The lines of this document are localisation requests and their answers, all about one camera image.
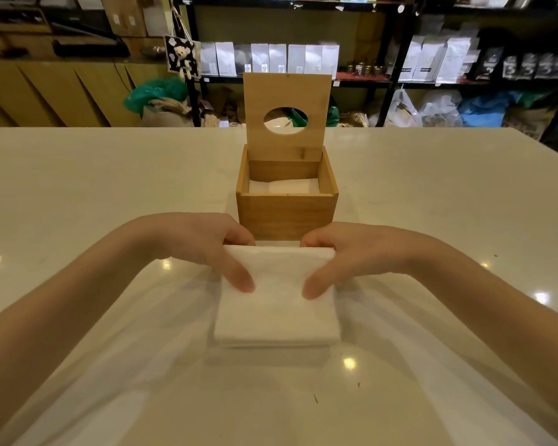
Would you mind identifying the person's right hand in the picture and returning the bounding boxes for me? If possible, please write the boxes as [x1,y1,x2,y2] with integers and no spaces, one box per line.
[299,222,423,301]

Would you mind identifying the person's left hand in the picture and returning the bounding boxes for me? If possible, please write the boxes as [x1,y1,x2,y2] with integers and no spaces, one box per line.
[142,212,257,293]

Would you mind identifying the stack of white napkins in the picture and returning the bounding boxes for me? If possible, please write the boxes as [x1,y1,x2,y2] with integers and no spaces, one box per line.
[213,244,343,348]

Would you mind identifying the person's right forearm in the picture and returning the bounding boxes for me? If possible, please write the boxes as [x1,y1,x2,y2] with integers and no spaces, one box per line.
[411,231,558,430]

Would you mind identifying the person's left forearm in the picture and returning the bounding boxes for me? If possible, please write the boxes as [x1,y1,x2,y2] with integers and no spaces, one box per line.
[0,217,161,446]

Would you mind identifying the wooden tissue box with lid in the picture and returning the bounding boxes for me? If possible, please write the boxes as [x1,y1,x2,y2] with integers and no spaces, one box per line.
[236,72,340,241]

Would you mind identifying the white napkins inside box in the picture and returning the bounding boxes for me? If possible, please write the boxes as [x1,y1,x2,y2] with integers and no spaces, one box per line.
[248,178,321,195]

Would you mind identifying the dark green bag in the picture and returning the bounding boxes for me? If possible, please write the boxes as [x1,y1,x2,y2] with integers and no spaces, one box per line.
[286,97,340,129]

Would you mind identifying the beige burlap sack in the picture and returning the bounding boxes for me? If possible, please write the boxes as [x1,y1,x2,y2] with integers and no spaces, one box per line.
[140,98,195,129]

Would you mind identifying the white plastic bag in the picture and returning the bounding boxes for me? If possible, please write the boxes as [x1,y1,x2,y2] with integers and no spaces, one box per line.
[384,89,423,129]

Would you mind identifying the green plastic bag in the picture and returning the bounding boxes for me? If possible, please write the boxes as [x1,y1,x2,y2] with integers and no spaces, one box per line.
[123,77,189,115]

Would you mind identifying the clear plastic bag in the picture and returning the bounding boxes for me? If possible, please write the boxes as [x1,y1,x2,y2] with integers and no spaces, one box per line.
[418,90,464,129]

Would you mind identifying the row of small glass jars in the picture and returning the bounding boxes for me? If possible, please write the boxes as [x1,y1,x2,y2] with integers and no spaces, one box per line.
[345,61,388,79]

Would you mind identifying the row of white packets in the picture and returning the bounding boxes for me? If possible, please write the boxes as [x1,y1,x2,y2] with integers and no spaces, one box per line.
[199,41,340,80]

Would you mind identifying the teddy bear picture card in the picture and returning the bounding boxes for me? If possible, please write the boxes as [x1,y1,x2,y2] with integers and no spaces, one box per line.
[163,34,201,81]

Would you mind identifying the blue plastic bag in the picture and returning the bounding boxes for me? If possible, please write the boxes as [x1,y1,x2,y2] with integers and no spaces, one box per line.
[458,91,524,129]

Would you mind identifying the white coffee bag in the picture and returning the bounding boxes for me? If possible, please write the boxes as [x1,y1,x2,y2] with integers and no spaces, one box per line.
[435,36,480,84]
[412,40,448,83]
[398,35,425,82]

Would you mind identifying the black metal shelf unit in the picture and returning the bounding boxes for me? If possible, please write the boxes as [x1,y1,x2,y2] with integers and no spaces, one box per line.
[171,0,558,129]

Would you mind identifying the wooden cabinet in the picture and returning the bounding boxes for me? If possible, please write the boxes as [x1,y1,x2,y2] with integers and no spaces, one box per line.
[0,59,170,129]

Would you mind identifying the brown sack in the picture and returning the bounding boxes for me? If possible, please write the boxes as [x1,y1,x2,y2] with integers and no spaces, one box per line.
[504,104,558,141]

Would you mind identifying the black countertop appliance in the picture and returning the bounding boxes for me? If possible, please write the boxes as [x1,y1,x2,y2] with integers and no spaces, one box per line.
[52,36,131,59]

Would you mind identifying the large black coffee bag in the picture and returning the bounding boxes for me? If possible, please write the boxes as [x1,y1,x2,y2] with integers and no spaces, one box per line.
[474,46,505,81]

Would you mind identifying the cardboard box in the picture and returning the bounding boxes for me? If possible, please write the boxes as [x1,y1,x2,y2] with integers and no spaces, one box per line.
[100,0,148,38]

